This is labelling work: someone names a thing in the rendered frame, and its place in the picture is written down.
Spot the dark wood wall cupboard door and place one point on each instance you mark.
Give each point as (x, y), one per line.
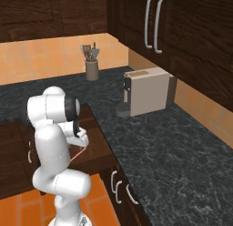
(133, 20)
(197, 41)

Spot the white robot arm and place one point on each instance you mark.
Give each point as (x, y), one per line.
(50, 144)

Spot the dark wood wall cupboard run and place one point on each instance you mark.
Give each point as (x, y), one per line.
(51, 14)

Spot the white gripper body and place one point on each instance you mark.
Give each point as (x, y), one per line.
(79, 139)

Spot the grey utensil pot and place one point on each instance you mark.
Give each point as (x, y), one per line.
(92, 71)

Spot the slotted metal spatula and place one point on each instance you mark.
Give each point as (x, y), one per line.
(86, 52)

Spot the dark wood base cabinet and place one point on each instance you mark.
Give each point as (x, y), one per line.
(15, 162)
(121, 205)

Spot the beige coffee machine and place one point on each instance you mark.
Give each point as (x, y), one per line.
(148, 91)

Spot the dark kitchen tool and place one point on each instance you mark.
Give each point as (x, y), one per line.
(95, 53)

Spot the pink straw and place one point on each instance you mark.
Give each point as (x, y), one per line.
(77, 154)

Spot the dark wood open drawer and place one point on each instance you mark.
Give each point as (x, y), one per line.
(97, 144)

